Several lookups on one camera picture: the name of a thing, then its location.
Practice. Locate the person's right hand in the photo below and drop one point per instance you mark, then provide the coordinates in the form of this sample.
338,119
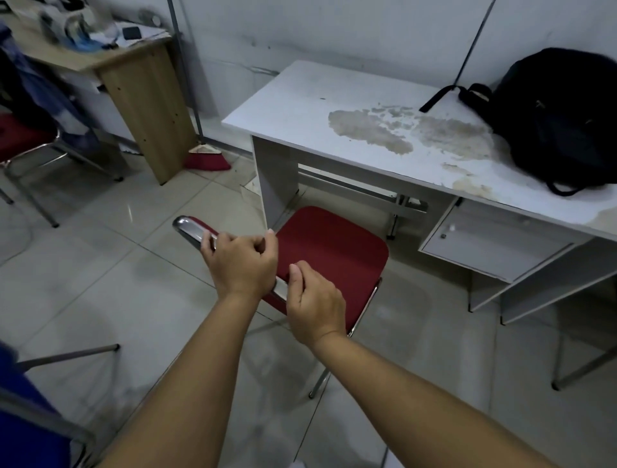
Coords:
315,308

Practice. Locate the person's left hand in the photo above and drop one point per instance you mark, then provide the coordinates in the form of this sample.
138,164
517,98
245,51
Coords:
243,267

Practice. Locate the red padded chair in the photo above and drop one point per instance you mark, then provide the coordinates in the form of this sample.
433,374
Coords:
19,137
337,246

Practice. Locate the black padded chair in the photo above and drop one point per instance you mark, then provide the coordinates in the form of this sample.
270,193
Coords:
583,366

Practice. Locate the plain black backpack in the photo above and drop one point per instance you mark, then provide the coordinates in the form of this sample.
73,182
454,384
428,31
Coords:
559,115

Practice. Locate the person's right forearm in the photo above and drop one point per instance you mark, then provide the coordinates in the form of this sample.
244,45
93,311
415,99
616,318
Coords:
424,410

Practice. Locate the person's left forearm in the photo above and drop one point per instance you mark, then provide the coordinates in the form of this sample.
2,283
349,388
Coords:
183,395

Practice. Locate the blue padded chair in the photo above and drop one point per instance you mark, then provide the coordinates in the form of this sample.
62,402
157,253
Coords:
24,424

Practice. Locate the red plastic tray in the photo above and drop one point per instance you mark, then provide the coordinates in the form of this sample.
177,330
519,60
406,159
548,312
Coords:
207,161

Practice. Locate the white table with peeled patch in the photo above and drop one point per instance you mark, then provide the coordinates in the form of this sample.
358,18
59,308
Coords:
299,106

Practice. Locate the white table drawer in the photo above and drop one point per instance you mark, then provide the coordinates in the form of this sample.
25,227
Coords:
487,246

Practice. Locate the wooden desk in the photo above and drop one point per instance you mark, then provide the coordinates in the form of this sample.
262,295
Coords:
144,106

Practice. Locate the gray metal pole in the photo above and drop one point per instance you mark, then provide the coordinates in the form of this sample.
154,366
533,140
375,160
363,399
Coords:
185,72

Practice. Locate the white paper sheet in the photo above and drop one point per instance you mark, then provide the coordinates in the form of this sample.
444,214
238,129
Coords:
149,34

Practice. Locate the black phone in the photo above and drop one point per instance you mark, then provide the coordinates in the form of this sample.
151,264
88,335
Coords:
131,33

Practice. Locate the gray tape roll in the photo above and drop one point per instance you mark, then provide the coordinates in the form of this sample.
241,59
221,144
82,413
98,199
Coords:
155,20

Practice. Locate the blue hanging cloth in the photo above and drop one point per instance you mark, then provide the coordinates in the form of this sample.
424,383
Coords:
43,96

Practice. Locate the blue desk gadget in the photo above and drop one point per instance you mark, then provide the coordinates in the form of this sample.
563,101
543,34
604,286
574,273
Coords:
84,42

